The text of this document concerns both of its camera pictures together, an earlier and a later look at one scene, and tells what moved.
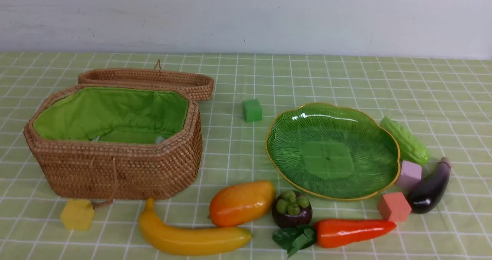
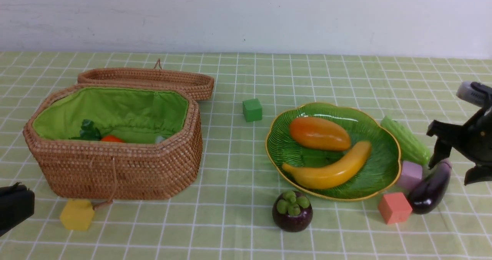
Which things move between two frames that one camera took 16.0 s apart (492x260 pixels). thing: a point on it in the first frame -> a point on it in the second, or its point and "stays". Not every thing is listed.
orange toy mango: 235,203 -> 321,133
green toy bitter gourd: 410,149 stays
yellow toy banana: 181,240 -> 332,174
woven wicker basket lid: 200,86 stays
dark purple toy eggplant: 424,195 stays
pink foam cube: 394,207 stays
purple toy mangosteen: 291,208 stays
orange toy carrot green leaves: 292,238 -> 89,132
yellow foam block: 78,214 stays
